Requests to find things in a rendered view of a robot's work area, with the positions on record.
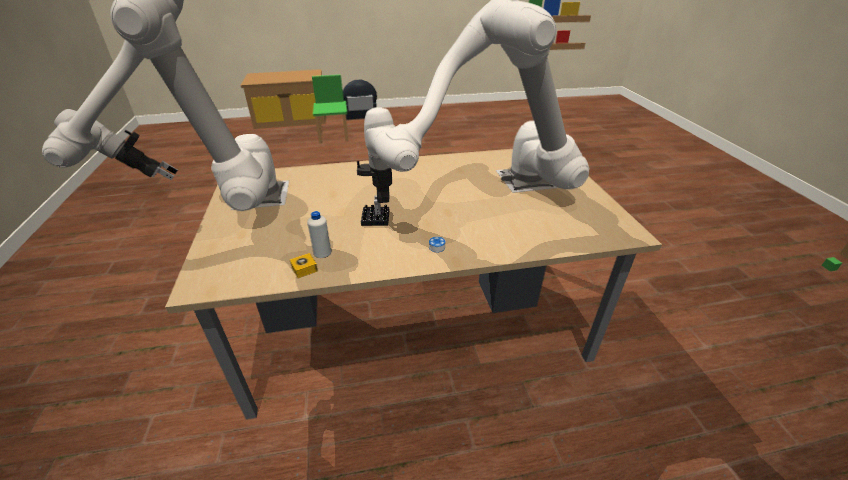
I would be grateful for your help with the short grey cylinder with blue top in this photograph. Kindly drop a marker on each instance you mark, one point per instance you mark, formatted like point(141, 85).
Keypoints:
point(437, 244)

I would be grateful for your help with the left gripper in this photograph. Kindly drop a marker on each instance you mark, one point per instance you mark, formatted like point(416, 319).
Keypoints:
point(381, 178)

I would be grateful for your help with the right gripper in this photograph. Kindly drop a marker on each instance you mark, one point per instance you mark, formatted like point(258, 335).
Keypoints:
point(114, 146)

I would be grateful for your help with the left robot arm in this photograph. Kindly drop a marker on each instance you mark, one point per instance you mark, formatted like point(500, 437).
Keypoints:
point(524, 31)

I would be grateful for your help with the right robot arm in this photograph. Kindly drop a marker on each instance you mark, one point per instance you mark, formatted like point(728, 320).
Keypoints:
point(245, 174)

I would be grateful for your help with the grey bottle with blue cap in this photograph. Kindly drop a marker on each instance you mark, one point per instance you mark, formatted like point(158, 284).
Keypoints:
point(319, 235)

